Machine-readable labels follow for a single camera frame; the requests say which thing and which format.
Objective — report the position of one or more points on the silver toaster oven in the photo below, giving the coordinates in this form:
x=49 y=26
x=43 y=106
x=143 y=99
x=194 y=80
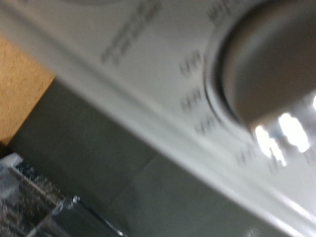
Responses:
x=148 y=82

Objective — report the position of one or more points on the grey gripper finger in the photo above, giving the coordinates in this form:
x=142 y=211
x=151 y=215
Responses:
x=23 y=204

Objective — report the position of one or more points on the silver oven knob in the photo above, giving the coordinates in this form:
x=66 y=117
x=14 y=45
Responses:
x=270 y=65

